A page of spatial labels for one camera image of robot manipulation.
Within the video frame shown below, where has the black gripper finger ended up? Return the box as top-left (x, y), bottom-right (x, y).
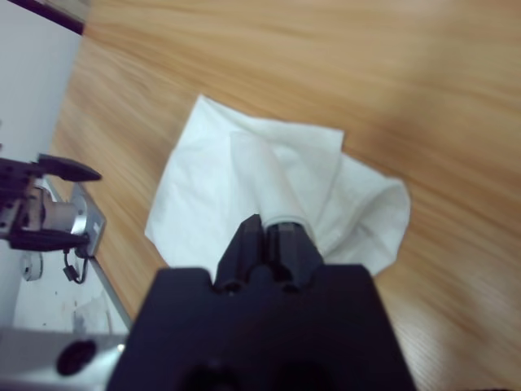
top-left (265, 222), bottom-right (326, 286)
top-left (215, 213), bottom-right (265, 286)

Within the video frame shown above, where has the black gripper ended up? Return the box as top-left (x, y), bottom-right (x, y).
top-left (0, 153), bottom-right (103, 253)

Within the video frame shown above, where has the white polo shirt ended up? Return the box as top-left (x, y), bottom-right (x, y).
top-left (144, 94), bottom-right (412, 279)

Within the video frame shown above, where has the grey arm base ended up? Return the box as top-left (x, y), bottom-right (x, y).
top-left (71, 182), bottom-right (107, 261)

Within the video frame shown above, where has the small white round object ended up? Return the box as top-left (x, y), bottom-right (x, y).
top-left (20, 252), bottom-right (44, 283)

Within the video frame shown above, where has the black base cable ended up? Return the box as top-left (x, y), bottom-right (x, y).
top-left (60, 246), bottom-right (90, 285)

